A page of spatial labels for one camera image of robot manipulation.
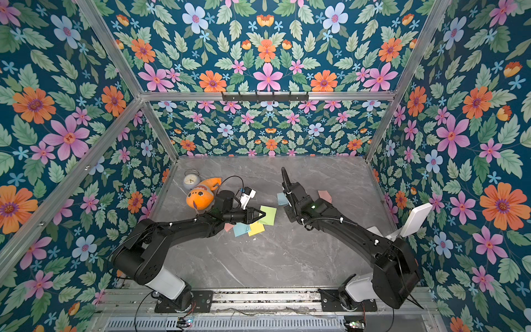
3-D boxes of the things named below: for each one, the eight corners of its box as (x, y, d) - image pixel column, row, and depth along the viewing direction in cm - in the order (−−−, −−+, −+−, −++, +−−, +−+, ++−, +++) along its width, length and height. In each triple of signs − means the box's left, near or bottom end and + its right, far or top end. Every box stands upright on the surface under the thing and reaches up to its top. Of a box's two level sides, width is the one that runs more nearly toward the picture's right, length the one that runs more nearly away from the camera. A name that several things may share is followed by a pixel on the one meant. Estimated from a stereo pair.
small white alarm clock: (183, 190, 108) (180, 185, 104) (189, 173, 115) (186, 168, 111) (198, 190, 108) (195, 185, 104) (203, 173, 115) (201, 168, 111)
